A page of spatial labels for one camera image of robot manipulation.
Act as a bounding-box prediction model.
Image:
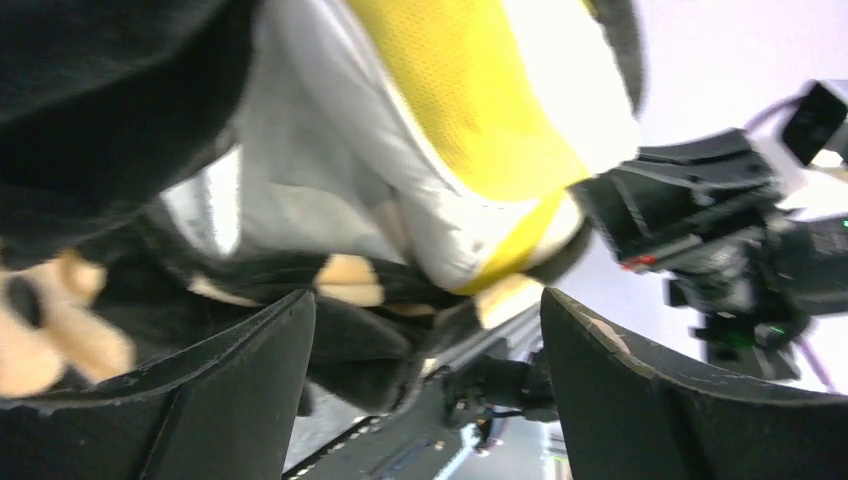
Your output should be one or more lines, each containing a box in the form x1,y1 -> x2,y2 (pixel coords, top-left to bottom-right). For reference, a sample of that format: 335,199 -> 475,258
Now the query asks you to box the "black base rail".
282,307 -> 558,479

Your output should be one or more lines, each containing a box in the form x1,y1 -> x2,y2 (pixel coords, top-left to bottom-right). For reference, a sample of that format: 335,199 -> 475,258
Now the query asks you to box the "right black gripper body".
573,128 -> 796,333

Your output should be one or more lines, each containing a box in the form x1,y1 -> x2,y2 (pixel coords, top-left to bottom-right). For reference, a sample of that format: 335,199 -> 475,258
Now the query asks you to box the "cream pillow with yellow edge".
159,1 -> 643,329

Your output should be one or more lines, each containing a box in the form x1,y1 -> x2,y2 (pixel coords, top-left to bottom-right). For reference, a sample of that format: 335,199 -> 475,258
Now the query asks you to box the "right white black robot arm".
572,129 -> 847,380

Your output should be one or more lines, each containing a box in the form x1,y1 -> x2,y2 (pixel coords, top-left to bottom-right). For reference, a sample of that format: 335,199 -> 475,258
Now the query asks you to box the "black floral pillowcase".
0,0 -> 647,415

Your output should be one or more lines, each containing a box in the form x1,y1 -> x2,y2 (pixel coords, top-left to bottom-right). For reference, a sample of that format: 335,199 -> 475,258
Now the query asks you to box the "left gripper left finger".
1,291 -> 315,479

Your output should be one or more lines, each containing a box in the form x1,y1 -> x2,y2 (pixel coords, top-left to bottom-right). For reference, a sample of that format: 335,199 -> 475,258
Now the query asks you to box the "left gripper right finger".
540,288 -> 847,480

